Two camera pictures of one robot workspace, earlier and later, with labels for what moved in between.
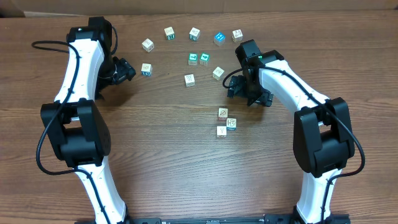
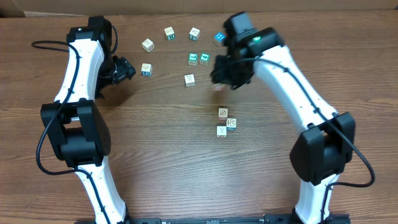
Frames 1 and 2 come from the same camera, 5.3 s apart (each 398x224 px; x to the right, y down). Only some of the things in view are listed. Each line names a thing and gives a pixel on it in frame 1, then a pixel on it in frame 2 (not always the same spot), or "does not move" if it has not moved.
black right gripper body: (237, 88) to (222, 74)
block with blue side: (221, 132) does not move
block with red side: (222, 114) does not move
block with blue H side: (231, 124) does not move
